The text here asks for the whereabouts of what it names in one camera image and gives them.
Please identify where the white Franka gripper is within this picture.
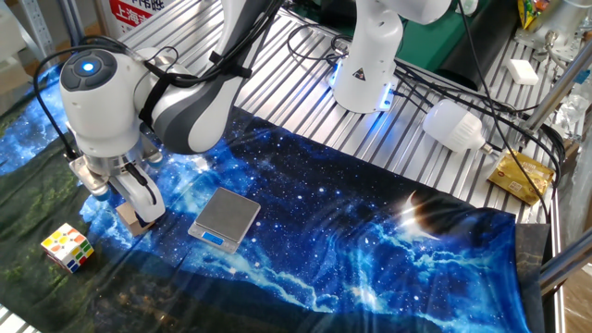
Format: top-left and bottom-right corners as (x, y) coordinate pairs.
(107, 172), (167, 228)

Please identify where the light wooden cube block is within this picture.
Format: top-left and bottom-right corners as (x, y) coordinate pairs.
(115, 201), (156, 238)

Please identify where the silver digital pocket scale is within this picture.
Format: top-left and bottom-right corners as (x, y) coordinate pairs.
(187, 186), (263, 255)

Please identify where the Rubik's cube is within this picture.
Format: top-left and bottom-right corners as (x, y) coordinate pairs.
(40, 222), (95, 274)

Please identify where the galaxy print cloth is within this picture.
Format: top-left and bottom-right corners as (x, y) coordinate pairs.
(0, 62), (551, 333)

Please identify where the red white sign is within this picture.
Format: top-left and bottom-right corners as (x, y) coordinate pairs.
(107, 0), (179, 39)

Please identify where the white LED bulb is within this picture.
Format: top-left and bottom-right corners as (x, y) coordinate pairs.
(422, 98), (495, 154)

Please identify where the green mat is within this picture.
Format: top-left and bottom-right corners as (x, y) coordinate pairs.
(293, 0), (494, 73)

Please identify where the black rolled mat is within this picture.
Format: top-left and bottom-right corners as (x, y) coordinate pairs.
(436, 0), (520, 92)

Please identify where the gold snack packet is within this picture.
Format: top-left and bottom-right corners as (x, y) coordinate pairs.
(486, 148), (556, 207)

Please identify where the small white box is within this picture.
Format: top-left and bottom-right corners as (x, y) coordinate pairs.
(505, 58), (541, 87)

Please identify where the colourful snack bag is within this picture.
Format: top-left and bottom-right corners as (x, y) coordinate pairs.
(516, 0), (552, 31)

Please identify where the perforated steel post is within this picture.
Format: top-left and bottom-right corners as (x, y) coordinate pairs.
(16, 0), (61, 64)

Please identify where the black looped cable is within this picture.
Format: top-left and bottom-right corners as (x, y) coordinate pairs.
(285, 22), (352, 66)

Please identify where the thick black cable bundle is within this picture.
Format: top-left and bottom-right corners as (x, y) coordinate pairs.
(392, 59), (568, 223)

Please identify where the grey frame bar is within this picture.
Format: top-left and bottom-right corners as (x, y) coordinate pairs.
(538, 240), (592, 297)

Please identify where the round aluminium frame post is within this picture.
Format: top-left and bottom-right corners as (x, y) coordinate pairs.
(522, 39), (592, 135)

